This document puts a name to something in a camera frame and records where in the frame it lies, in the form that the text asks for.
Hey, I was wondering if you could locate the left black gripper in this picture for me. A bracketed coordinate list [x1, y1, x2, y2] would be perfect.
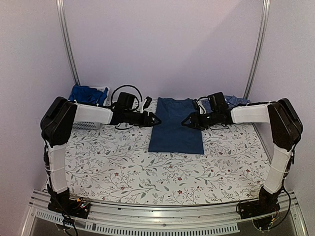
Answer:
[125, 110, 162, 128]

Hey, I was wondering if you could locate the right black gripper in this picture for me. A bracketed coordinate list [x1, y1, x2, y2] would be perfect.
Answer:
[182, 111, 219, 131]

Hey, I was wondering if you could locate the dark teal t-shirt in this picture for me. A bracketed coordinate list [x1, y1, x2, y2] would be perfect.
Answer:
[148, 97, 204, 154]

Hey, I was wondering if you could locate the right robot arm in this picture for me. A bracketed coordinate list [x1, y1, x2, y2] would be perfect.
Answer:
[181, 92, 303, 214]

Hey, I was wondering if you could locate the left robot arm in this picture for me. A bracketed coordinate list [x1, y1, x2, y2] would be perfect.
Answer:
[40, 92, 161, 213]

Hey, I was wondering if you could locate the white plastic laundry basket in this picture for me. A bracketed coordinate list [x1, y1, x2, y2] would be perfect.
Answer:
[72, 101, 113, 130]

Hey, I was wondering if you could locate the folded blue checkered shirt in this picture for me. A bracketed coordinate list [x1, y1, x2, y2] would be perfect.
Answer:
[199, 95, 250, 113]

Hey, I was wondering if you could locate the floral patterned table mat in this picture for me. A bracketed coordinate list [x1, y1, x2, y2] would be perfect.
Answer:
[46, 99, 280, 206]

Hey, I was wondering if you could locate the bright blue garment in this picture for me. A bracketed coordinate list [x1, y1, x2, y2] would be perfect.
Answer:
[68, 85, 110, 105]

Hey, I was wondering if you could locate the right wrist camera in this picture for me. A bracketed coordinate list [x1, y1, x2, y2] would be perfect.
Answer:
[192, 99, 207, 115]

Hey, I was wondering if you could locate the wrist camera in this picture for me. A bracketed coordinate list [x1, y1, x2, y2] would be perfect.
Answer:
[192, 99, 207, 115]
[137, 96, 152, 113]

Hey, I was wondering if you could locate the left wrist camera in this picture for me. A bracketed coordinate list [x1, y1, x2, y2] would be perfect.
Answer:
[137, 96, 152, 113]

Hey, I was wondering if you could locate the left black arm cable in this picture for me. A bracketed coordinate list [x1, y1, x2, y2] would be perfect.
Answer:
[109, 85, 144, 109]

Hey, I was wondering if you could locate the right aluminium frame post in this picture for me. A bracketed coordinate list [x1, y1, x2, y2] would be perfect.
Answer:
[243, 0, 271, 99]

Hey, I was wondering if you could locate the aluminium frame post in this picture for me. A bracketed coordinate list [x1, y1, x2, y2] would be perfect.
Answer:
[243, 0, 271, 99]
[56, 0, 81, 86]

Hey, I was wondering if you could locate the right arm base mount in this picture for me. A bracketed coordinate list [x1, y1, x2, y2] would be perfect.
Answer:
[236, 198, 280, 219]

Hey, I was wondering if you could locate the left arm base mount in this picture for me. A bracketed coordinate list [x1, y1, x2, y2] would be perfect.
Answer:
[48, 197, 91, 219]

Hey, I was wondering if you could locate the left aluminium frame post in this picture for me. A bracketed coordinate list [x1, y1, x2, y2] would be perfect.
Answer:
[56, 0, 81, 86]

